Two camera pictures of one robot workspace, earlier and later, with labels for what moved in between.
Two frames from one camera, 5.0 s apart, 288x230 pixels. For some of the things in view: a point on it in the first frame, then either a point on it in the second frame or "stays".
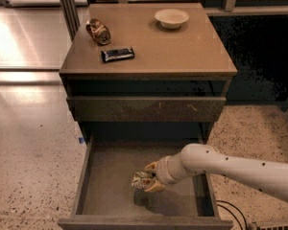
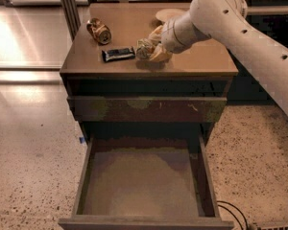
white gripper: (162, 171) -> (168, 34)
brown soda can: (98, 32) stays
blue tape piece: (82, 140) stays
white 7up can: (141, 179) -> (144, 47)
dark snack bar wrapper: (121, 54) stays
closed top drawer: (146, 108) stays
